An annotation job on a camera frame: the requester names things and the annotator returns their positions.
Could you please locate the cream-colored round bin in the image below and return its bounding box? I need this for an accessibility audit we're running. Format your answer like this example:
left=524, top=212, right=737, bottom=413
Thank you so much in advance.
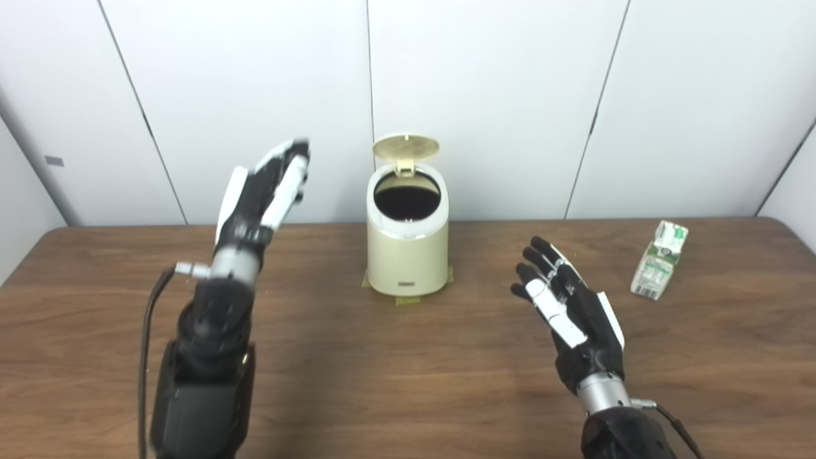
left=366, top=163, right=450, bottom=297

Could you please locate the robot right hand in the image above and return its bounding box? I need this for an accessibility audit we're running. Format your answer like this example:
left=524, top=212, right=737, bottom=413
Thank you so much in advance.
left=510, top=236, right=627, bottom=395

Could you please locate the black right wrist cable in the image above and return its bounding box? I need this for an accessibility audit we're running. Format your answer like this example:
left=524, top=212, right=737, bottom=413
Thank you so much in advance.
left=631, top=398, right=705, bottom=459

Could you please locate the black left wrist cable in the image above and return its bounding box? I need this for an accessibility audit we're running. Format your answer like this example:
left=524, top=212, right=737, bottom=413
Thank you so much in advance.
left=137, top=261, right=211, bottom=459

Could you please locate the green white milk carton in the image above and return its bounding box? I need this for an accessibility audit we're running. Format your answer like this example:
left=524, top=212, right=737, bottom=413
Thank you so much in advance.
left=630, top=220, right=689, bottom=300

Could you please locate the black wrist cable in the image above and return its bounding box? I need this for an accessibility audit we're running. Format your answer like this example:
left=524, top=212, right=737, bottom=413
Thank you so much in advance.
left=631, top=398, right=705, bottom=459
left=137, top=261, right=211, bottom=459

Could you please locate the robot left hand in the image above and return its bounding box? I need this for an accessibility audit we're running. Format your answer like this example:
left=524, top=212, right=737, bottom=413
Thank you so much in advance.
left=214, top=137, right=312, bottom=265

